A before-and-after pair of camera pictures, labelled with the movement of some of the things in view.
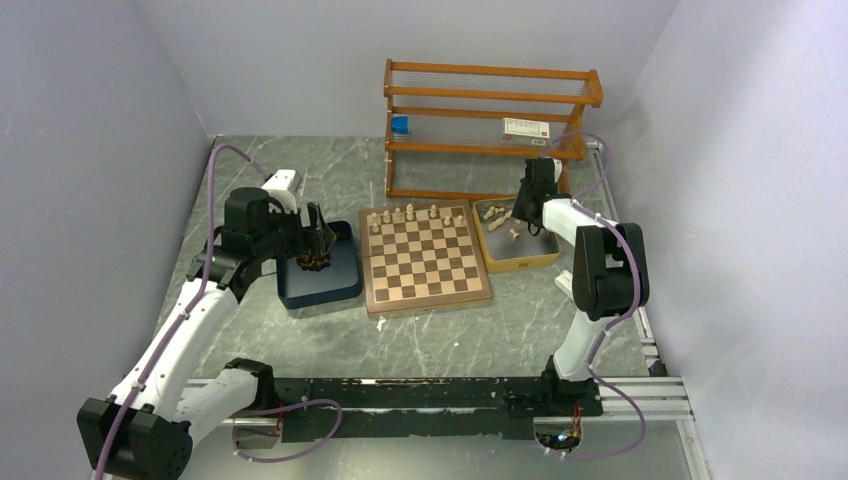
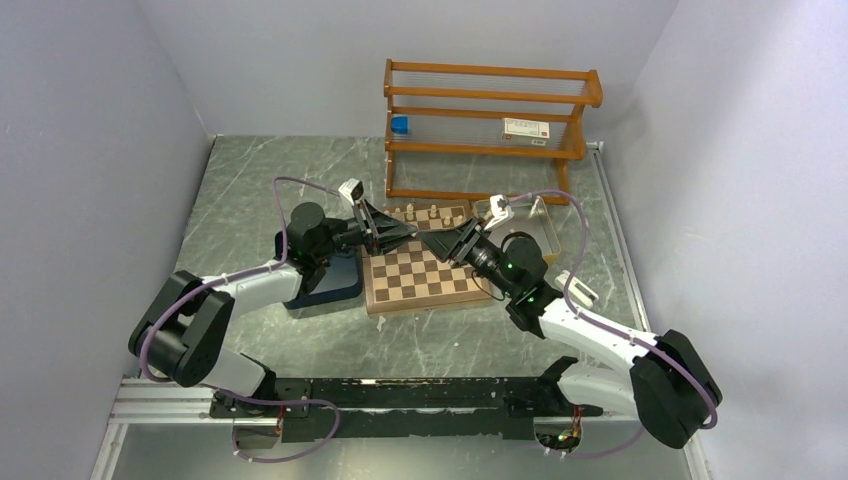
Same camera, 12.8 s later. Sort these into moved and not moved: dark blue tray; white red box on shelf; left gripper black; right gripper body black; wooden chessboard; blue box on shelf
Moved: left gripper black; right gripper body black
Not moved: white red box on shelf; blue box on shelf; dark blue tray; wooden chessboard
